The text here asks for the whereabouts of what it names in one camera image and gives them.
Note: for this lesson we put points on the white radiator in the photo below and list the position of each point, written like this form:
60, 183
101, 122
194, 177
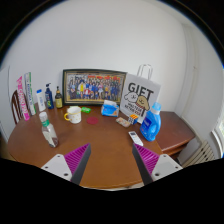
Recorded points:
200, 154

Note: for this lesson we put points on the dark blue pump bottle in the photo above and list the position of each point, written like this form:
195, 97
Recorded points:
49, 99

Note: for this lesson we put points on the blue tissue pack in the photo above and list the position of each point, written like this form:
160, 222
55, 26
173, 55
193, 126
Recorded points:
110, 109

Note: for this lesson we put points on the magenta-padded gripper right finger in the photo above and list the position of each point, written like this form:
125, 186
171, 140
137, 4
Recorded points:
146, 160

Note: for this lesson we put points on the small green packet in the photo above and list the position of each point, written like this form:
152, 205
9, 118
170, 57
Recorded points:
86, 109

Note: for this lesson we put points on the white yellow-rimmed enamel mug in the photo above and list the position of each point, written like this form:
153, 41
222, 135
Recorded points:
74, 115

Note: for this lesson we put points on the flat round red coaster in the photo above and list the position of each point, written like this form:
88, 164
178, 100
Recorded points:
92, 120

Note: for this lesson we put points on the tall green white box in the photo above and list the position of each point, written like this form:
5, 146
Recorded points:
30, 95

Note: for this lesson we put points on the framed group picture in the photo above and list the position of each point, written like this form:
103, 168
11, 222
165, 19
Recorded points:
94, 87

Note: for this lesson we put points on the brown wooden side table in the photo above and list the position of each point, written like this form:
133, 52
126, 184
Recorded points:
173, 131

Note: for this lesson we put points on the clear green-labelled drink bottle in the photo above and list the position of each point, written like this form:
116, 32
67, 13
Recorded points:
49, 133

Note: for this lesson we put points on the brown wooden chair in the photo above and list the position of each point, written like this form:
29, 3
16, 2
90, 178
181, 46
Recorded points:
16, 106

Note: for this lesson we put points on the white paper gift bag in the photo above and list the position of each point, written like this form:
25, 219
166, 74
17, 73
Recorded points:
141, 95

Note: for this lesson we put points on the white remote control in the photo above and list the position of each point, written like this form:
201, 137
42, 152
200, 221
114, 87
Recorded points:
135, 138

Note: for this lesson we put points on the dark brown pump bottle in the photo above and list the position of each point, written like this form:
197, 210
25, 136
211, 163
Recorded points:
59, 100

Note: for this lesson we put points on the colourful puzzle cube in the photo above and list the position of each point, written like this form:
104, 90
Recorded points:
133, 118

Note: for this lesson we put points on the white lotion bottle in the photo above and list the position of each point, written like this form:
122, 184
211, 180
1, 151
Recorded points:
40, 101

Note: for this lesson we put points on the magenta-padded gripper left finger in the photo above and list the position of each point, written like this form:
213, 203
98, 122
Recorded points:
77, 160

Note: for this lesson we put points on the tall pink box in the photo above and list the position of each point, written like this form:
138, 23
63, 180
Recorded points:
23, 100

